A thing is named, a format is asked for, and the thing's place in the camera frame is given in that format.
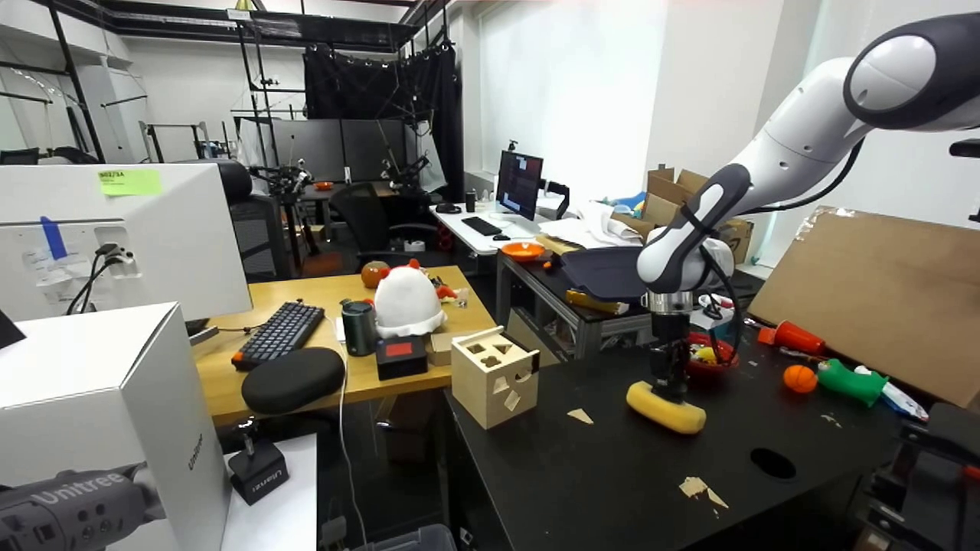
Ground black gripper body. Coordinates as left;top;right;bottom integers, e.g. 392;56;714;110
649;312;692;357

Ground red bowl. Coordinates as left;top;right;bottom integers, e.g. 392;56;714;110
690;331;740;395

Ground teal cup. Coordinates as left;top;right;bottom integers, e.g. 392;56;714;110
702;291;740;333

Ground brown oblong object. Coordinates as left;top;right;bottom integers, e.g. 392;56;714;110
563;287;633;317

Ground navy plastic storage bin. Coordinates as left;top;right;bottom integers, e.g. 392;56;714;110
554;245;656;307

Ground closed cardboard box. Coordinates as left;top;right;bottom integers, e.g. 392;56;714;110
717;218;755;270

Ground orange red toy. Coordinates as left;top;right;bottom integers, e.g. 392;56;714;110
754;317;827;360

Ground orange fruit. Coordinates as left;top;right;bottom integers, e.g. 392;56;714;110
782;360;820;398

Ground open cardboard box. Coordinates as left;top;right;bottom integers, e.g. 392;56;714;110
608;166;717;243

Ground orange bowl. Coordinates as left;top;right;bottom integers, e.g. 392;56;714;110
498;238;554;270

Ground wooden shape sorter box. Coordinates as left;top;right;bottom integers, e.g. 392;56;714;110
448;325;544;431

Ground green bottle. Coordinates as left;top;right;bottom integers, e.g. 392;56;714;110
815;355;888;411

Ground black desk device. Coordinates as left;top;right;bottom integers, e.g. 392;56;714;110
537;178;575;223

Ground black computer screen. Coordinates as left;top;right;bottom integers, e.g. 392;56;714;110
492;146;548;223

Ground small black keyboard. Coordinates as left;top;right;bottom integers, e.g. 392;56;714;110
460;214;511;243

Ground brown cardboard board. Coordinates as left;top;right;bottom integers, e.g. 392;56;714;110
748;204;980;411

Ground small tan box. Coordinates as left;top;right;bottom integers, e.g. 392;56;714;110
426;331;460;367

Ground white blue tube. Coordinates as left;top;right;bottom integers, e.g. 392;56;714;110
879;376;935;426

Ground black red small box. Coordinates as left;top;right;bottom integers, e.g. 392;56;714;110
375;333;432;384

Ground white hard hat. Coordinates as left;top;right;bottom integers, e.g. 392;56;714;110
371;259;449;342

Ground black orange clamp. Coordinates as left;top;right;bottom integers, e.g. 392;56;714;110
896;424;980;487

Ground orange ball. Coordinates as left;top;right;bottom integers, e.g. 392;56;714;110
358;256;395;293

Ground dark mug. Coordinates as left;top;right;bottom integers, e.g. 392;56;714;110
341;296;384;357

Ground black office chair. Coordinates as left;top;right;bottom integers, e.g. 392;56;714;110
218;159;301;285
332;181;453;270

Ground wooden desk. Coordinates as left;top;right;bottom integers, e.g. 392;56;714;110
192;262;498;426

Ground black chair headrest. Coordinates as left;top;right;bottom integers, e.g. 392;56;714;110
240;345;350;415

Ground black mesh curtain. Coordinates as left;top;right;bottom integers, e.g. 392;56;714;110
302;39;465;127

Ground black joystick base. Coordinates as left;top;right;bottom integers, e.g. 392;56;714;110
225;412;293;508

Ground green sticky note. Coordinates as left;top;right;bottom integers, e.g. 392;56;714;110
97;168;166;203

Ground white box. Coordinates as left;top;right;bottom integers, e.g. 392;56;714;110
0;301;231;551

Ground grey Unitree device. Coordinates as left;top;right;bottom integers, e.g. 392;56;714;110
0;466;166;551

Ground blue clip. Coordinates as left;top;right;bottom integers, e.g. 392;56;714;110
41;214;71;262

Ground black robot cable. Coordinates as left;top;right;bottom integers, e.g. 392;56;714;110
680;132;867;360

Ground thin white cable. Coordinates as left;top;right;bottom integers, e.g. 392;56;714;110
335;376;361;533

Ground black monitor cables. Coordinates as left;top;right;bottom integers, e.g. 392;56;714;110
63;243;138;317

